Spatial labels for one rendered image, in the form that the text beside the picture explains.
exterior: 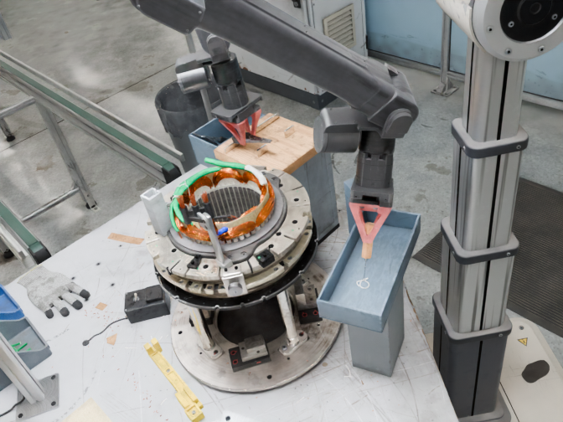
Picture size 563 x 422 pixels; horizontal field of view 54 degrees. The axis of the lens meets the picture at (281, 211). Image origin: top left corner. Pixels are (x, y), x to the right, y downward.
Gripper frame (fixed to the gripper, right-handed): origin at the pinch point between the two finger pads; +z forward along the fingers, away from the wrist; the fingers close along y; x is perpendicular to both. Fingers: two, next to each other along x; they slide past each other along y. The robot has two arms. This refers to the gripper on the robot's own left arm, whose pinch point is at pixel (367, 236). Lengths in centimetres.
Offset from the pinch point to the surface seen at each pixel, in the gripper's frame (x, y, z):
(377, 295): 2.6, 1.7, 9.9
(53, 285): -78, -26, 32
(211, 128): -43, -46, -7
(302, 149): -17.0, -32.5, -6.8
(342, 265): -4.0, -2.8, 7.1
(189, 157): -94, -165, 31
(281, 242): -14.7, -1.0, 3.3
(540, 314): 64, -110, 65
